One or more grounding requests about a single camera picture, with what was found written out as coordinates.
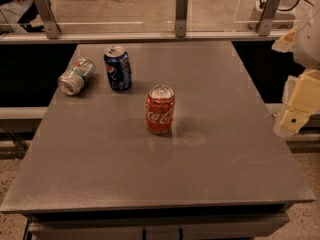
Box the right metal bracket post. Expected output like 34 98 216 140
256 0 281 36

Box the red coca-cola can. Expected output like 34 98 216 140
145 84 175 134

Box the white robot base with cable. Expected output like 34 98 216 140
248 0 301 30

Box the left metal bracket post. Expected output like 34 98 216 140
33 0 61 39

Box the clear acrylic barrier panel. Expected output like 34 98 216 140
0 0 320 35

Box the middle metal bracket post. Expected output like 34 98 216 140
175 0 188 38

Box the green and silver soda can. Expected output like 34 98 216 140
58 57 95 96

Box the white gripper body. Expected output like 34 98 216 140
293 4 320 69

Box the blue pepsi can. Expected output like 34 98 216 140
104 46 131 92

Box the metal bracket post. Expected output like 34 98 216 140
175 0 188 38
256 0 281 36
33 0 61 39

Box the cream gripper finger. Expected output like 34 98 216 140
272 27 297 53
273 69 320 138

